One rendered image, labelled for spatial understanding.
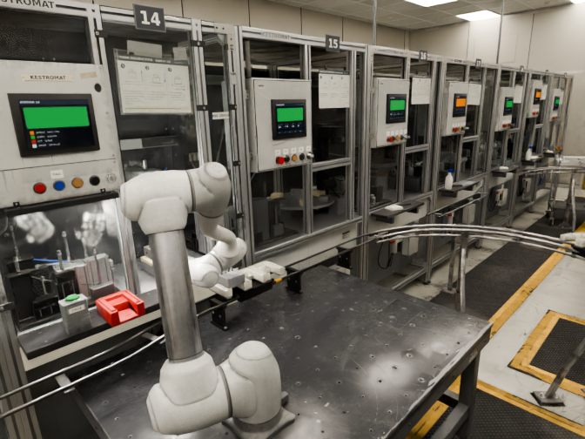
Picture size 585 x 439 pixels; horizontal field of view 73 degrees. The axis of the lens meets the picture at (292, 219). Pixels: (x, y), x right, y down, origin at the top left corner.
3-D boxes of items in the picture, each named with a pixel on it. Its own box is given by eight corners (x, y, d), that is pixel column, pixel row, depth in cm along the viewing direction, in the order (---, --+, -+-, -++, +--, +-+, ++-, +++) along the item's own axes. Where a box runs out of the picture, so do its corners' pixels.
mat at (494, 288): (479, 352, 272) (479, 350, 272) (402, 321, 312) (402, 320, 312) (614, 199, 666) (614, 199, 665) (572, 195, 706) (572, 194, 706)
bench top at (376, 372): (228, 621, 82) (226, 607, 81) (68, 384, 155) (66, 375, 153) (492, 330, 183) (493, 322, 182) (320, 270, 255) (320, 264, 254)
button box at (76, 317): (69, 335, 138) (63, 305, 135) (62, 327, 144) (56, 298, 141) (92, 327, 144) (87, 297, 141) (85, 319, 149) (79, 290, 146)
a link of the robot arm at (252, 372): (290, 414, 124) (287, 353, 118) (234, 435, 116) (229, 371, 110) (270, 382, 138) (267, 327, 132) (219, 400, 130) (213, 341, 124)
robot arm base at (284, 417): (305, 413, 131) (305, 399, 130) (254, 453, 116) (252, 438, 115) (269, 387, 144) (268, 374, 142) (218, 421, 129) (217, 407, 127)
